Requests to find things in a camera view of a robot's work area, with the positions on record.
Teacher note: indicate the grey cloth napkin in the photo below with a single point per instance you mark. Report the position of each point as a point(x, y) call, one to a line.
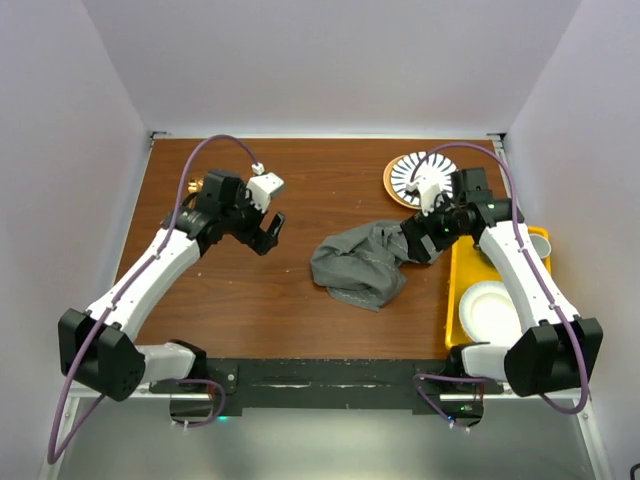
point(362, 266)

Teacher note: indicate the gold spoon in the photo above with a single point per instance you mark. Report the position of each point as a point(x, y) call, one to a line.
point(195, 186)

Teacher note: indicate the white paper plate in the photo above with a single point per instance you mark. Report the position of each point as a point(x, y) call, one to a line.
point(488, 315)

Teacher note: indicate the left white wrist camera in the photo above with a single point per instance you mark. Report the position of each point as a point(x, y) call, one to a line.
point(263, 189)

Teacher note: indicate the yellow plastic tray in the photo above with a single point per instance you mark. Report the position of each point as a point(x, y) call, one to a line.
point(468, 266)

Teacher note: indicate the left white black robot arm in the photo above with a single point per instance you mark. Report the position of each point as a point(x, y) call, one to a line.
point(97, 345)

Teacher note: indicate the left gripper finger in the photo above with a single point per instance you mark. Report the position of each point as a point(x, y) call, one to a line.
point(263, 241)
point(276, 225)

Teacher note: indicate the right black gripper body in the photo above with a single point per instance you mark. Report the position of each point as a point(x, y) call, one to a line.
point(441, 229)

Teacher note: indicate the white grey mug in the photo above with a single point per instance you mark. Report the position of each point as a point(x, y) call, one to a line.
point(541, 245)

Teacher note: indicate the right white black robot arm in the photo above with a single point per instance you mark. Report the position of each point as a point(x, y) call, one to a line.
point(557, 348)

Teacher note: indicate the striped blue white plate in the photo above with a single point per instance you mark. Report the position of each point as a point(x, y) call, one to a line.
point(398, 173)

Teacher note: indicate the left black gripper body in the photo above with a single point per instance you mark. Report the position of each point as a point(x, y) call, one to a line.
point(242, 218)

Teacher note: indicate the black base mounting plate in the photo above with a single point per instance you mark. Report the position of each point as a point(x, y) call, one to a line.
point(347, 384)

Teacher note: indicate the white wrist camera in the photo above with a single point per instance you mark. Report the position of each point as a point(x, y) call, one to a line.
point(263, 189)
point(428, 187)

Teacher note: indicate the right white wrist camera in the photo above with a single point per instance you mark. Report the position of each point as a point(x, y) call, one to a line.
point(428, 187)

